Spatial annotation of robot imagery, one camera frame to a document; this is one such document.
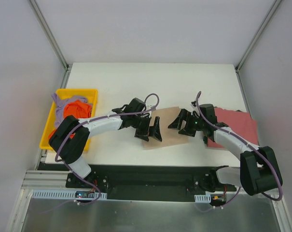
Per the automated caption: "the beige t shirt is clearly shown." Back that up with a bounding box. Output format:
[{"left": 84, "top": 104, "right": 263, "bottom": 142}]
[{"left": 142, "top": 107, "right": 189, "bottom": 149}]

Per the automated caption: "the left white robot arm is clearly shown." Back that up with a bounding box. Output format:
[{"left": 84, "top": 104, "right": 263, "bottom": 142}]
[{"left": 49, "top": 98, "right": 162, "bottom": 188}]

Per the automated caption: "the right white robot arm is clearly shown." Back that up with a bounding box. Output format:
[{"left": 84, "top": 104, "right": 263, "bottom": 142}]
[{"left": 168, "top": 102, "right": 283, "bottom": 196}]

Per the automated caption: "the dark green folded shirt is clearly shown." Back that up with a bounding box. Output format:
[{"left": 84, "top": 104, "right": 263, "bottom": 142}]
[{"left": 203, "top": 136, "right": 208, "bottom": 145}]

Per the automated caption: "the folded red t shirt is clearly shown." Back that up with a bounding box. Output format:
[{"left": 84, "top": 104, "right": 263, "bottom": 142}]
[{"left": 214, "top": 107, "right": 258, "bottom": 145}]

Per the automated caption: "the yellow plastic bin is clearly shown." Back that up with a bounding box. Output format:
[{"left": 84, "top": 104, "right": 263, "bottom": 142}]
[{"left": 40, "top": 88, "right": 98, "bottom": 150}]

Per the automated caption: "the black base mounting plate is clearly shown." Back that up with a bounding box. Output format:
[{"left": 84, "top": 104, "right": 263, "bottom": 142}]
[{"left": 37, "top": 161, "right": 237, "bottom": 202}]

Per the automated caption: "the orange t shirt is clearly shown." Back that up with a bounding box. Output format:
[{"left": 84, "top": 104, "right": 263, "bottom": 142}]
[{"left": 48, "top": 100, "right": 92, "bottom": 139}]

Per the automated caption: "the lilac t shirt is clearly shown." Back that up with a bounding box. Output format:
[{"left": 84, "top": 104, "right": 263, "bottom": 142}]
[{"left": 51, "top": 93, "right": 88, "bottom": 128}]

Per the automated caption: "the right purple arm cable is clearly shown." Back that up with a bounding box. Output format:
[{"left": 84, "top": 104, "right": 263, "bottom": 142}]
[{"left": 191, "top": 90, "right": 284, "bottom": 213}]

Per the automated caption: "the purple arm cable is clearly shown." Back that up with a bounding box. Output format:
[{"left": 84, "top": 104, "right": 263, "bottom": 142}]
[
  {"left": 191, "top": 90, "right": 284, "bottom": 213},
  {"left": 54, "top": 93, "right": 160, "bottom": 206}
]

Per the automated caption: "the right white cable duct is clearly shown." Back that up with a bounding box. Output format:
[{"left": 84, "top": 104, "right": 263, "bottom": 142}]
[{"left": 194, "top": 194, "right": 211, "bottom": 203}]

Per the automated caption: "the white cable duct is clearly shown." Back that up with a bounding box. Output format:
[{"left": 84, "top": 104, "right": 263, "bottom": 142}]
[
  {"left": 194, "top": 194, "right": 211, "bottom": 203},
  {"left": 32, "top": 189, "right": 107, "bottom": 201}
]

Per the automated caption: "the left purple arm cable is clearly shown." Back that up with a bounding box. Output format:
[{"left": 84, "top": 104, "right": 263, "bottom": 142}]
[{"left": 54, "top": 93, "right": 160, "bottom": 206}]

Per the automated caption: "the left aluminium frame post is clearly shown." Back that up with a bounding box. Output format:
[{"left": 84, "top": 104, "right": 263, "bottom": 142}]
[{"left": 28, "top": 0, "right": 73, "bottom": 72}]

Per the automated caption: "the aluminium frame post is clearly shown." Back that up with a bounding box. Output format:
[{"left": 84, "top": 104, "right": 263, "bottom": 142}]
[
  {"left": 28, "top": 0, "right": 73, "bottom": 72},
  {"left": 235, "top": 0, "right": 284, "bottom": 73}
]

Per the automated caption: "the front aluminium rail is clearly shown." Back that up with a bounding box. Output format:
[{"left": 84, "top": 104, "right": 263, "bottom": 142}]
[{"left": 21, "top": 170, "right": 285, "bottom": 194}]

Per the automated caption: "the left white cable duct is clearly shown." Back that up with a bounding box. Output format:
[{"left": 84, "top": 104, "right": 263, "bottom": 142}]
[{"left": 32, "top": 189, "right": 107, "bottom": 201}]

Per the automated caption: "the right aluminium frame post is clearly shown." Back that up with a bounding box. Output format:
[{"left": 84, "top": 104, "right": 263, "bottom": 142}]
[{"left": 235, "top": 0, "right": 284, "bottom": 73}]

